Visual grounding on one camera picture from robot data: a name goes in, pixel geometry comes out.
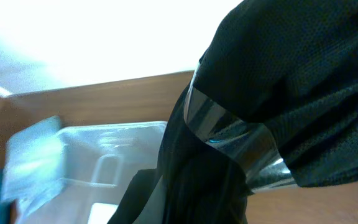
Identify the black garment with tape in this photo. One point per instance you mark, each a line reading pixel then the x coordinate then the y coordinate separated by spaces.
pixel 273 101

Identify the clear plastic storage bin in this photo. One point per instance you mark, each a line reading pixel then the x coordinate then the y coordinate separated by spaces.
pixel 99 163

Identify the light blue jeans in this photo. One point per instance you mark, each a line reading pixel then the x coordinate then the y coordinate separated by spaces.
pixel 35 166

